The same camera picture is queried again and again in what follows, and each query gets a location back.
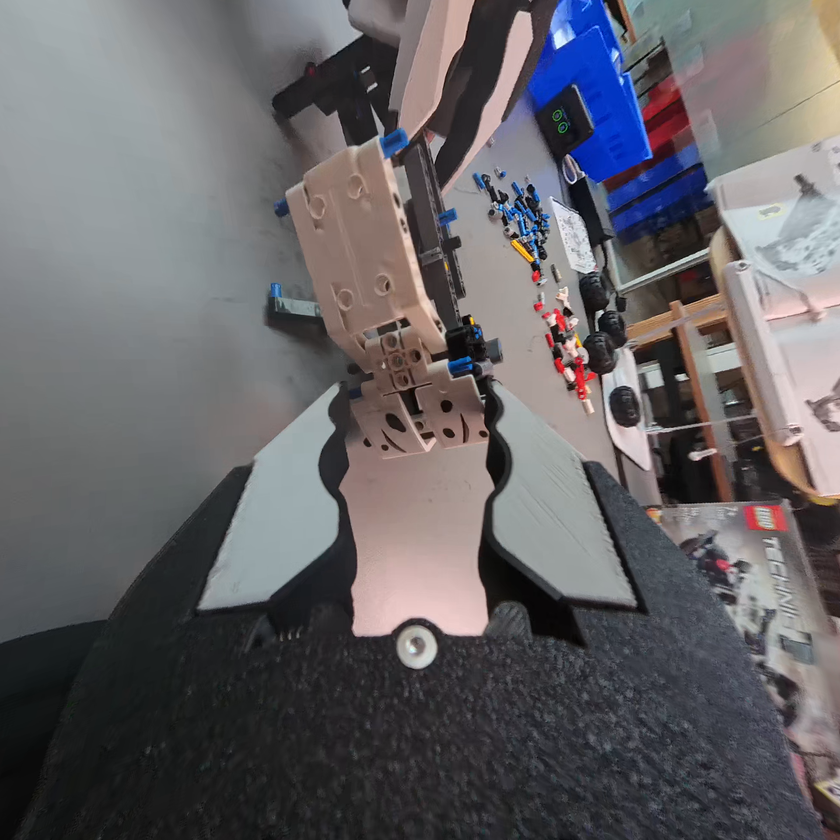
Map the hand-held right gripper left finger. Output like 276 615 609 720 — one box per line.
196 382 361 618

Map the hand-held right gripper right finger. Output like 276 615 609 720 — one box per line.
481 381 641 611

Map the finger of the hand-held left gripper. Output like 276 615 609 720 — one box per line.
391 0 481 137
434 0 557 194

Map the white toy truck model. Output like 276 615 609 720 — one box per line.
270 39 505 460

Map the toy instruction booklet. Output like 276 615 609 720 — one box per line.
707 134 840 496

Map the pile of blue black toy pieces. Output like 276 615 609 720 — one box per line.
472 167 559 280

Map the pile of red white toy pieces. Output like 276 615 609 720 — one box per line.
530 262 599 416

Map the toy sticker sheet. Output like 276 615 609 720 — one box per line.
548 196 599 274

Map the toy set cardboard box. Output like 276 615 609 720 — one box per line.
646 502 840 840

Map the black bent toy beam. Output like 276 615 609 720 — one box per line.
264 282 324 327

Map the black adapter cable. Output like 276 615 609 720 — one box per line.
600 243 630 315

